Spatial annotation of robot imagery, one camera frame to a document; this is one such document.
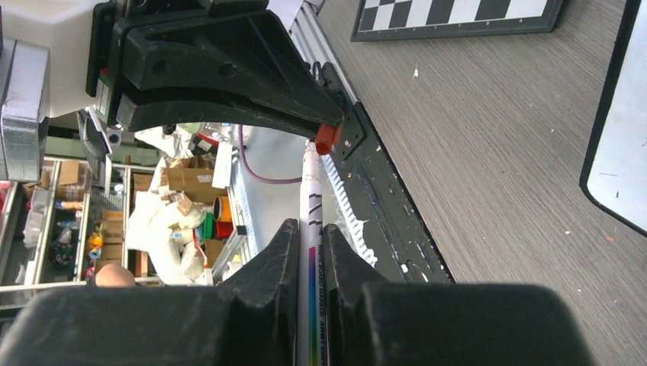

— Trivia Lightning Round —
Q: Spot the white whiteboard black frame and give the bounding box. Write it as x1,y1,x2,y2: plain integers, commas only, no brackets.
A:
579,1,646,235

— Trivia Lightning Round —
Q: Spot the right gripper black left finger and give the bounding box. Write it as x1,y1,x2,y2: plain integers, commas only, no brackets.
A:
1,219,299,365

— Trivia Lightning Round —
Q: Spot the red white marker pen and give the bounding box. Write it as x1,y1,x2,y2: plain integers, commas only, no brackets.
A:
295,142,327,365

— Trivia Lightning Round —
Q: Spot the slotted cable duct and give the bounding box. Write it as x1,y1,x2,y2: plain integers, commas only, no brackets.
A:
321,155,378,268

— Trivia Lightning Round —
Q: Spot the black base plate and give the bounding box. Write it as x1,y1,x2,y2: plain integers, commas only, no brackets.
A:
312,62,454,284

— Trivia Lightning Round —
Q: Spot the black white chessboard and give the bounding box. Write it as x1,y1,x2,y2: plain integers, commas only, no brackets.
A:
351,0,564,42

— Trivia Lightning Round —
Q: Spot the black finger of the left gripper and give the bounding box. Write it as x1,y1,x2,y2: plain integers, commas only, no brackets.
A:
108,10,343,137

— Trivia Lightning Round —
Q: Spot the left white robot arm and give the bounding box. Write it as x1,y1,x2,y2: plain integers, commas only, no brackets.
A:
1,1,344,143

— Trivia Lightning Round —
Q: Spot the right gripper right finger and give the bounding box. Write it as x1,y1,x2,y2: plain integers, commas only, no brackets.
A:
322,224,593,365

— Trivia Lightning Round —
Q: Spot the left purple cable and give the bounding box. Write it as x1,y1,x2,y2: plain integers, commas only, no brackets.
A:
236,124,304,186

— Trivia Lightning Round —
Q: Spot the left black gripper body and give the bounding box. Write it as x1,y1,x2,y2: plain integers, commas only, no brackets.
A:
85,1,132,127

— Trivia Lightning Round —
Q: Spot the cluttered storage shelf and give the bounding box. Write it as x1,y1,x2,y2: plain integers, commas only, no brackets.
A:
0,124,254,299

